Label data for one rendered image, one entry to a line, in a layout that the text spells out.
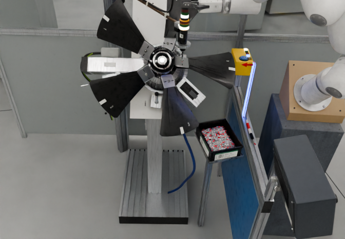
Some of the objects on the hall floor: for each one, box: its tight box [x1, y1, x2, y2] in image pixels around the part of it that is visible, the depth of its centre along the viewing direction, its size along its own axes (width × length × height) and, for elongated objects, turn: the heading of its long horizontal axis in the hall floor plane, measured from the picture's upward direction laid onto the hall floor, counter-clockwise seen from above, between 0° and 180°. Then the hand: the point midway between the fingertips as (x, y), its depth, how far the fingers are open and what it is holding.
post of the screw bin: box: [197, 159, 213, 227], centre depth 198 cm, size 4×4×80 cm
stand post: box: [147, 119, 162, 195], centre depth 211 cm, size 4×9×91 cm, turn 88°
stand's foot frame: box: [119, 149, 188, 225], centre depth 244 cm, size 62×46×8 cm
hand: (185, 1), depth 140 cm, fingers closed on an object, 4 cm apart
